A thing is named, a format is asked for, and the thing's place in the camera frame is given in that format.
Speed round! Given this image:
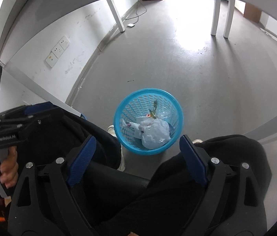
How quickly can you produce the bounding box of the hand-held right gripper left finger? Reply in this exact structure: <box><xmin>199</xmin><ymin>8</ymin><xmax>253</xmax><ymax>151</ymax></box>
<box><xmin>7</xmin><ymin>135</ymin><xmax>97</xmax><ymax>236</ymax></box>

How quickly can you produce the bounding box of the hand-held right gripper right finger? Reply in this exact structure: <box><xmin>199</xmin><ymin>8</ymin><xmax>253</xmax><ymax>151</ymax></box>
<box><xmin>179</xmin><ymin>134</ymin><xmax>268</xmax><ymax>236</ymax></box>

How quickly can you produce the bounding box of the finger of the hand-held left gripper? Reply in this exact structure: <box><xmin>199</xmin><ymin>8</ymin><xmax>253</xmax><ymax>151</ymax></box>
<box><xmin>0</xmin><ymin>102</ymin><xmax>55</xmax><ymax>123</ymax></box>
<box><xmin>0</xmin><ymin>109</ymin><xmax>66</xmax><ymax>138</ymax></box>

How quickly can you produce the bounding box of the white plastic bag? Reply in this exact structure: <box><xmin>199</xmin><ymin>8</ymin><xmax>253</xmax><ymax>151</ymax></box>
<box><xmin>138</xmin><ymin>118</ymin><xmax>172</xmax><ymax>150</ymax></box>

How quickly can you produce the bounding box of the yellow clear plastic wrapper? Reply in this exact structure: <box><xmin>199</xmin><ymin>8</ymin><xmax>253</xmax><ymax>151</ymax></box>
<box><xmin>148</xmin><ymin>100</ymin><xmax>162</xmax><ymax>118</ymax></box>

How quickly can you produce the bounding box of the blue plastic basket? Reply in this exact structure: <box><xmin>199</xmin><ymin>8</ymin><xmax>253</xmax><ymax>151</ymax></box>
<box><xmin>113</xmin><ymin>88</ymin><xmax>184</xmax><ymax>156</ymax></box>

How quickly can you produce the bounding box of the person's left hand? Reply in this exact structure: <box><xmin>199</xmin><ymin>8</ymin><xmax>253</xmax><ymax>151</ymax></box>
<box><xmin>0</xmin><ymin>147</ymin><xmax>19</xmax><ymax>189</ymax></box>

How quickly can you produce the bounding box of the person's left leg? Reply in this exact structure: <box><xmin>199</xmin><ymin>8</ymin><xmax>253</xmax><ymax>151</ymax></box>
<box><xmin>16</xmin><ymin>103</ymin><xmax>151</xmax><ymax>236</ymax></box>

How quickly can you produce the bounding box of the person's leg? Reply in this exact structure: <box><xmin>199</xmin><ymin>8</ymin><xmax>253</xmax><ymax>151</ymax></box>
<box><xmin>99</xmin><ymin>134</ymin><xmax>272</xmax><ymax>236</ymax></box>
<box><xmin>16</xmin><ymin>103</ymin><xmax>151</xmax><ymax>236</ymax></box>

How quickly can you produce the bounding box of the person's white left shoe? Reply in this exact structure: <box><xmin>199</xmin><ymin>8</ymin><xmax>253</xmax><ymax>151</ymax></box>
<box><xmin>107</xmin><ymin>125</ymin><xmax>126</xmax><ymax>172</ymax></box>

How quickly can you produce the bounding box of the person's right leg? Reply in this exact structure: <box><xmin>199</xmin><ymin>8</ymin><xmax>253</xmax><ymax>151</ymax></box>
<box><xmin>99</xmin><ymin>134</ymin><xmax>272</xmax><ymax>236</ymax></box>

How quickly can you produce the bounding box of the white table leg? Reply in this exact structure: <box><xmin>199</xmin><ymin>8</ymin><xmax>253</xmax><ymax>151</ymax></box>
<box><xmin>106</xmin><ymin>0</ymin><xmax>125</xmax><ymax>32</ymax></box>
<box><xmin>211</xmin><ymin>0</ymin><xmax>222</xmax><ymax>35</ymax></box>
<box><xmin>223</xmin><ymin>0</ymin><xmax>235</xmax><ymax>38</ymax></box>

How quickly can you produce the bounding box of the brown glass door cabinet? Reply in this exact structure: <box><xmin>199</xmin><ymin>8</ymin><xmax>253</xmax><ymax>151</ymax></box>
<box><xmin>243</xmin><ymin>2</ymin><xmax>262</xmax><ymax>21</ymax></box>

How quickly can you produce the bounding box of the wall socket with yellow mark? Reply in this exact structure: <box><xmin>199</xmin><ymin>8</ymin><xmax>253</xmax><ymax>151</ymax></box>
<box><xmin>45</xmin><ymin>53</ymin><xmax>58</xmax><ymax>68</ymax></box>

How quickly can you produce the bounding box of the white wall socket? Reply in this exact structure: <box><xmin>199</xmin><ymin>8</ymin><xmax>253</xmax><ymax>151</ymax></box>
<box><xmin>51</xmin><ymin>43</ymin><xmax>65</xmax><ymax>58</ymax></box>
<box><xmin>59</xmin><ymin>36</ymin><xmax>70</xmax><ymax>50</ymax></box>

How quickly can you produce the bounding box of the black floor cable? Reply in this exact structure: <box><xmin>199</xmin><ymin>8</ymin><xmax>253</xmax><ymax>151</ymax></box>
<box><xmin>124</xmin><ymin>0</ymin><xmax>147</xmax><ymax>21</ymax></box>

